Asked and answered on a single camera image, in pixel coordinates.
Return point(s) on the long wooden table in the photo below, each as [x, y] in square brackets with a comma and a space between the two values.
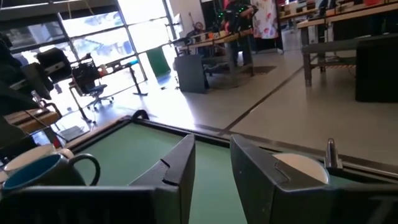
[342, 15]

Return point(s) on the grey low bench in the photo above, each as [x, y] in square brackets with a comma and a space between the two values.
[326, 46]

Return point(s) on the black standing desk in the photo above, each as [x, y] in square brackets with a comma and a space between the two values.
[134, 80]

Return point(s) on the large black box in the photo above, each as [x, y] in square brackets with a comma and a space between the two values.
[376, 71]

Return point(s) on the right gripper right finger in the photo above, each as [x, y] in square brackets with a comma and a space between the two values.
[264, 193]

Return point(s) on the black equipment box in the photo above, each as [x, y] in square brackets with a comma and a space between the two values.
[54, 63]

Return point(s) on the green bin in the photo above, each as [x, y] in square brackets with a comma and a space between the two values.
[158, 62]

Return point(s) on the black office chair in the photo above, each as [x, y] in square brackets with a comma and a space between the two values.
[88, 77]

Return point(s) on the cream white mug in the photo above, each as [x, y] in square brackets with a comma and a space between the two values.
[28, 155]

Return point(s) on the black metal table frame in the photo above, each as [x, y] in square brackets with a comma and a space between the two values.
[174, 128]

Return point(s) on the person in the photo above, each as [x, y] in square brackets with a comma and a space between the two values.
[197, 28]

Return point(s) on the green table mat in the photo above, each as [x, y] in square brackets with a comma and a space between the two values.
[130, 149]

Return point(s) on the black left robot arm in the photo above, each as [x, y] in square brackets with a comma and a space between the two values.
[15, 99]

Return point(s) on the wooden workbench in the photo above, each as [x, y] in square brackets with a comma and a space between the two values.
[224, 38]

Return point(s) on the dark blue glossy mug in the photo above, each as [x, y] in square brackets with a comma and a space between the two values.
[46, 177]

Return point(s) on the white floral cloth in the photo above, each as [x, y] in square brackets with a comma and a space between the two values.
[264, 18]

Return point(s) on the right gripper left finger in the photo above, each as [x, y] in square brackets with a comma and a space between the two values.
[174, 186]

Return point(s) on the white mug red pattern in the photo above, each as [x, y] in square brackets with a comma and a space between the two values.
[304, 166]

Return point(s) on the grey cabinet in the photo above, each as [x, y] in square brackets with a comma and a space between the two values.
[189, 74]

